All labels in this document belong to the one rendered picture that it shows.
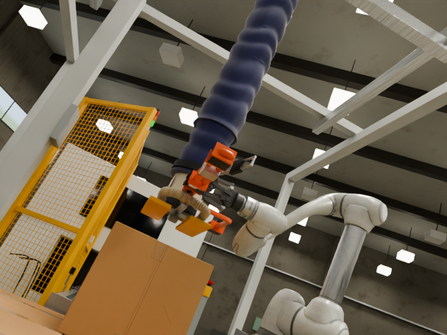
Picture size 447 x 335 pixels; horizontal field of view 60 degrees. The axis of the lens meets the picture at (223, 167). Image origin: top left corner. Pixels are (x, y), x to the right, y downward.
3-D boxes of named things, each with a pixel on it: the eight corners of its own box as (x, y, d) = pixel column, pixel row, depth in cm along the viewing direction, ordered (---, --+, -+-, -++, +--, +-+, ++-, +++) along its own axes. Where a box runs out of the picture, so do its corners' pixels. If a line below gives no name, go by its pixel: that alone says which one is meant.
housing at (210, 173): (197, 173, 140) (202, 163, 142) (213, 182, 141) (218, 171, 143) (202, 168, 134) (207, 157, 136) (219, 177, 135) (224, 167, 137)
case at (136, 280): (76, 320, 180) (117, 241, 195) (153, 353, 184) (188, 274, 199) (56, 330, 125) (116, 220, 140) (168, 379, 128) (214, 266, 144)
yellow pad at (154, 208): (140, 212, 190) (144, 203, 192) (158, 221, 191) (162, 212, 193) (148, 199, 159) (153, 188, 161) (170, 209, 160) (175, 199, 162)
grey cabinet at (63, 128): (52, 145, 287) (73, 113, 299) (59, 149, 288) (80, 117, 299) (49, 136, 269) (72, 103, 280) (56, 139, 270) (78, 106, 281)
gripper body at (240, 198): (248, 193, 159) (228, 183, 157) (241, 212, 156) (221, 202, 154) (241, 197, 166) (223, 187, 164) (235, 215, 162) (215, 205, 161)
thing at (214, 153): (204, 161, 129) (210, 149, 131) (223, 171, 130) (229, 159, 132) (211, 154, 121) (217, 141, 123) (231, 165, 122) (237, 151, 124)
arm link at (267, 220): (259, 210, 154) (243, 231, 161) (292, 226, 157) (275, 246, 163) (260, 195, 163) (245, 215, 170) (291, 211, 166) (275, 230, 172)
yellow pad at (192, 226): (174, 228, 193) (178, 220, 195) (192, 237, 194) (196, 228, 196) (189, 219, 162) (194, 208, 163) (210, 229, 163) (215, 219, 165)
